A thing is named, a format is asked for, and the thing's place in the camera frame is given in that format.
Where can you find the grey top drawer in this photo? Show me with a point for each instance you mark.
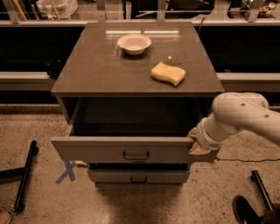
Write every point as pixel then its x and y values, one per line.
pixel 131 130

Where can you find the grey drawer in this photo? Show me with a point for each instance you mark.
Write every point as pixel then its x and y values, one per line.
pixel 138 177
pixel 131 130

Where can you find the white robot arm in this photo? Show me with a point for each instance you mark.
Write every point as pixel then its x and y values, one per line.
pixel 232 113

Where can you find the grey drawer cabinet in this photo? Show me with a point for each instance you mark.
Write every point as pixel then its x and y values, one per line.
pixel 99 68

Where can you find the grey bottom drawer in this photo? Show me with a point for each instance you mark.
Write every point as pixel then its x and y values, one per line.
pixel 138 177

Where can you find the yellow sponge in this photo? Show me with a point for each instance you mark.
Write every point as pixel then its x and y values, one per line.
pixel 167 73

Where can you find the black shoe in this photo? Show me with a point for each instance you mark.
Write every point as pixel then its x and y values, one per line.
pixel 244 213

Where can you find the white bowl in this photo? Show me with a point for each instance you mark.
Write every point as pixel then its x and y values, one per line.
pixel 134 44

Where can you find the blue tape cross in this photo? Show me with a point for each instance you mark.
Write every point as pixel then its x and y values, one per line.
pixel 68 172

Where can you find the white plastic bag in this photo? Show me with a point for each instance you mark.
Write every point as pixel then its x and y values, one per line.
pixel 57 9

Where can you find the black stand leg left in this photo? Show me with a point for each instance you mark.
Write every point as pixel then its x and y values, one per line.
pixel 20 174

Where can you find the black clamp on rail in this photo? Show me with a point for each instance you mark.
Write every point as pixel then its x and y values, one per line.
pixel 53 69

